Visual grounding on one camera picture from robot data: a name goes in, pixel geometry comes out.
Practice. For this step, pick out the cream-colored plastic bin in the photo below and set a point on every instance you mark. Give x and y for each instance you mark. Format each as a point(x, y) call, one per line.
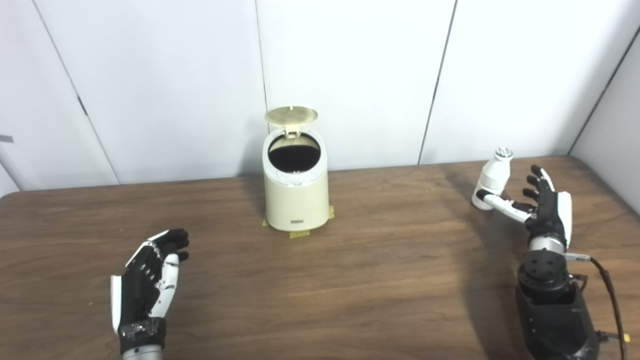
point(297, 200)

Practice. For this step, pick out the small grey wall label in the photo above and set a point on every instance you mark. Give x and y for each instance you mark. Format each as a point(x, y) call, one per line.
point(6, 139)

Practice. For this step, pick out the round cream bin lid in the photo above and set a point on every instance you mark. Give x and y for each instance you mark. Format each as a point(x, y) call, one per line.
point(291, 115)

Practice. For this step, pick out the black wall panel hinge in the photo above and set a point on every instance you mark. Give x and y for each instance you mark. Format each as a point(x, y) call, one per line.
point(82, 106)

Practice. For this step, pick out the small white plastic bottle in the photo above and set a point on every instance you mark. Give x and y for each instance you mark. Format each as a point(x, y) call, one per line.
point(492, 175)

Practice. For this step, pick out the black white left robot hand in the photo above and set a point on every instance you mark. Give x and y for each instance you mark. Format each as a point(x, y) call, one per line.
point(137, 295)

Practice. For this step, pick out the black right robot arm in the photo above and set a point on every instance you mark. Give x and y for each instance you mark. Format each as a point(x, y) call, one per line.
point(555, 310)

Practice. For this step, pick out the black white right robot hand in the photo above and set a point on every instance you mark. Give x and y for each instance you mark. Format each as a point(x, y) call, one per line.
point(550, 215)

